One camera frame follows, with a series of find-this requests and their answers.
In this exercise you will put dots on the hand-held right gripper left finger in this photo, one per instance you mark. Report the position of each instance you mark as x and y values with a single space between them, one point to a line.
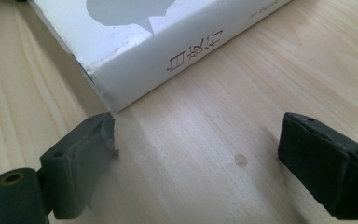
71 174

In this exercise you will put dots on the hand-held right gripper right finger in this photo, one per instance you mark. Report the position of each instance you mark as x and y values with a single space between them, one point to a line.
323 168

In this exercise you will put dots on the white cardboard box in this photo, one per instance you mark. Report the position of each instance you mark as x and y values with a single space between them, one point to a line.
127 53

